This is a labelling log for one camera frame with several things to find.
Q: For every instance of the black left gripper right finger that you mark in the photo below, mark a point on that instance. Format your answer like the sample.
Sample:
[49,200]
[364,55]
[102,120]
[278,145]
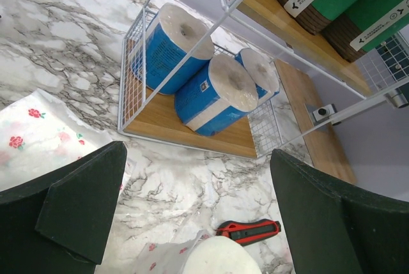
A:
[335,227]

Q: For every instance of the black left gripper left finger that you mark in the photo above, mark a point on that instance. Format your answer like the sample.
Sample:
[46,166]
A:
[60,222]

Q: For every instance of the pink dotted roll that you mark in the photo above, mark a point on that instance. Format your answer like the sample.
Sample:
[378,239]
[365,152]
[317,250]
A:
[203,254]
[40,134]

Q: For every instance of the blue paper roll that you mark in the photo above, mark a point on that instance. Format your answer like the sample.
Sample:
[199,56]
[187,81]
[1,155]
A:
[262,72]

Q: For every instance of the white wire wooden shelf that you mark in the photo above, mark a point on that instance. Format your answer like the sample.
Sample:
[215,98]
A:
[147,114]

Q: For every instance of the green roll front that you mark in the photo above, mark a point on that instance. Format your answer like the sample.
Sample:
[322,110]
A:
[364,25]

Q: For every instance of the red black utility knife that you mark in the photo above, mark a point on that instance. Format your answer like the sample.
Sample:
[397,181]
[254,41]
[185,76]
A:
[249,233]

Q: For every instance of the dark green metal box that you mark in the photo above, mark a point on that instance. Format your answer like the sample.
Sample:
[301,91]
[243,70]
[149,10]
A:
[394,54]

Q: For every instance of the silver metal bracket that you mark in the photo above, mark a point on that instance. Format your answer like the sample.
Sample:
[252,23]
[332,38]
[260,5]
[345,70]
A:
[318,115]

